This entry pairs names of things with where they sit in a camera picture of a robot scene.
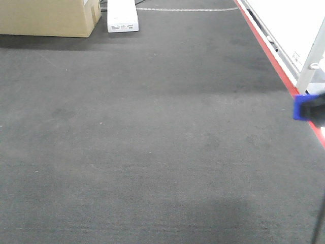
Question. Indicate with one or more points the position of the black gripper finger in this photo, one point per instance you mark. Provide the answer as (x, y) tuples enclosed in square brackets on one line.
[(313, 110)]

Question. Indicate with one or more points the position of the white long cardboard box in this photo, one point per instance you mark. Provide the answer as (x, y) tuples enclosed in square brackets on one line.
[(122, 16)]

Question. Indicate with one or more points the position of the brown cardboard box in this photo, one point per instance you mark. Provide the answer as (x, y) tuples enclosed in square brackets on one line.
[(70, 18)]

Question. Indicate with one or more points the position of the red conveyor edge rail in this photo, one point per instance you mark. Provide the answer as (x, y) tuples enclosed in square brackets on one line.
[(277, 63)]

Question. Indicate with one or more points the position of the white glass enclosure frame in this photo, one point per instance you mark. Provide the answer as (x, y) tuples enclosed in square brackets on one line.
[(296, 31)]

